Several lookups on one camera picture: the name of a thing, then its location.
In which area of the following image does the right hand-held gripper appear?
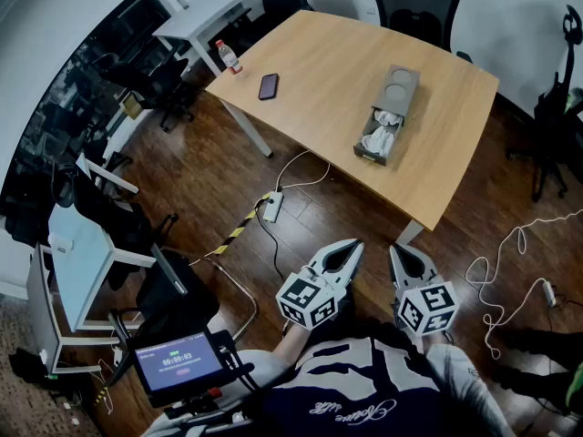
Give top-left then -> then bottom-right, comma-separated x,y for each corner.
389,244 -> 459,337

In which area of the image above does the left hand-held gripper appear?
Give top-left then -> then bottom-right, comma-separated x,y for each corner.
275,239 -> 365,331

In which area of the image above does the grey box with dark end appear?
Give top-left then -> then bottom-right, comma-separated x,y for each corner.
353,106 -> 406,168

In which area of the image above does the grey card box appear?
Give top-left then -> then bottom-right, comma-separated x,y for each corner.
372,64 -> 421,118

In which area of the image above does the person's left forearm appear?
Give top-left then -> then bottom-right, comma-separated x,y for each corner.
271,321 -> 316,366

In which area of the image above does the white table leg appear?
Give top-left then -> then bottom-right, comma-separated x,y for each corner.
218,97 -> 274,158
394,218 -> 425,248

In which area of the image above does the yellow black striped tape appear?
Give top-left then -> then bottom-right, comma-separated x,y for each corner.
203,206 -> 259,258

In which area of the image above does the crumpled white cloth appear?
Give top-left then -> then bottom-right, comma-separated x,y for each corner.
373,109 -> 404,129
360,127 -> 395,158

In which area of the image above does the person's navy white shirt torso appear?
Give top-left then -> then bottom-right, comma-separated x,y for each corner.
148,328 -> 518,437

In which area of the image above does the small white power strip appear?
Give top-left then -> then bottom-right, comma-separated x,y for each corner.
541,279 -> 558,309

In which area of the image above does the black smartphone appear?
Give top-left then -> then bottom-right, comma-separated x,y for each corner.
258,73 -> 281,102

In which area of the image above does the black framed monitor screen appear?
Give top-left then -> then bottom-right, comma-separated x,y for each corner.
127,330 -> 229,407

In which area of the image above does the clear red-capped water bottle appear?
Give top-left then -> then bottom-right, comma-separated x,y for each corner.
214,38 -> 244,76

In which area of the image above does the cardboard box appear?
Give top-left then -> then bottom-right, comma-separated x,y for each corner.
119,92 -> 143,120

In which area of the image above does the white glass-top desk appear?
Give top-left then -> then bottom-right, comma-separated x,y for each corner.
26,202 -> 159,375

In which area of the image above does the white side desk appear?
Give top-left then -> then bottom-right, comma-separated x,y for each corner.
151,0 -> 261,77

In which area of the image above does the black glass cabinet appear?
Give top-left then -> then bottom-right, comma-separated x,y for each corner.
0,0 -> 173,245

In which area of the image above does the black power cable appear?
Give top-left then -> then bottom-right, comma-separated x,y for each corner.
267,219 -> 293,287

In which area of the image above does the long white tangled cable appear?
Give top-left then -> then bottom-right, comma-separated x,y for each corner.
464,208 -> 583,361

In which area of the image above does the white power cable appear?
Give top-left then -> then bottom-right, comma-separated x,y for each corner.
275,148 -> 332,192

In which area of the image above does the chrome chair frame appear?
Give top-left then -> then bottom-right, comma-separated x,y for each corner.
198,256 -> 261,339

